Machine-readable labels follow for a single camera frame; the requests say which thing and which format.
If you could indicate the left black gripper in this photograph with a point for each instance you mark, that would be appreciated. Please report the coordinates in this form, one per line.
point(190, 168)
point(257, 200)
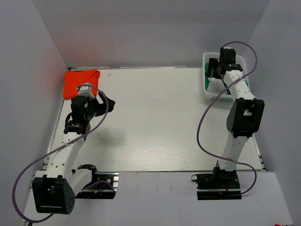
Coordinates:
point(91, 100)

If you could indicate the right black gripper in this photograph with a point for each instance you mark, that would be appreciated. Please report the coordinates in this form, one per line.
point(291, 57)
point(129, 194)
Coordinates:
point(213, 63)

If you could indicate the green t shirt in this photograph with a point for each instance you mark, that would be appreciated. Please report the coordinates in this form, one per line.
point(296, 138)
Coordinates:
point(208, 75)

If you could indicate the white t shirt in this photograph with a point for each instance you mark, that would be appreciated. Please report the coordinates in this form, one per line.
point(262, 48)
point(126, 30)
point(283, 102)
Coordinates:
point(215, 86)

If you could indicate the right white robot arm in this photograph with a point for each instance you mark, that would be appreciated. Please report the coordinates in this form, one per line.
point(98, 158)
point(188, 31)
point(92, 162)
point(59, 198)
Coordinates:
point(246, 112)

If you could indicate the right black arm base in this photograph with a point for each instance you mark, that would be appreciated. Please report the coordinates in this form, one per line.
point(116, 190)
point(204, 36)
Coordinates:
point(210, 188)

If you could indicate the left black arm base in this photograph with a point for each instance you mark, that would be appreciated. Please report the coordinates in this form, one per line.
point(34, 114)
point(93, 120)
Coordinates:
point(103, 187)

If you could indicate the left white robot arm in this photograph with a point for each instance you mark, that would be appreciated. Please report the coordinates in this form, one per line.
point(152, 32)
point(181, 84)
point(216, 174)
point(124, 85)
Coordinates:
point(56, 190)

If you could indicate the white plastic basket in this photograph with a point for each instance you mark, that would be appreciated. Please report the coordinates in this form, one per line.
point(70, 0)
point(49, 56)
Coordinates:
point(236, 84)

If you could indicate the folded orange t shirt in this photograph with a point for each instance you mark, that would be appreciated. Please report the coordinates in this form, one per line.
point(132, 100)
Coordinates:
point(73, 79)

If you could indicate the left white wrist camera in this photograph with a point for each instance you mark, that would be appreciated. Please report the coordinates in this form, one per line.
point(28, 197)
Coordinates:
point(86, 90)

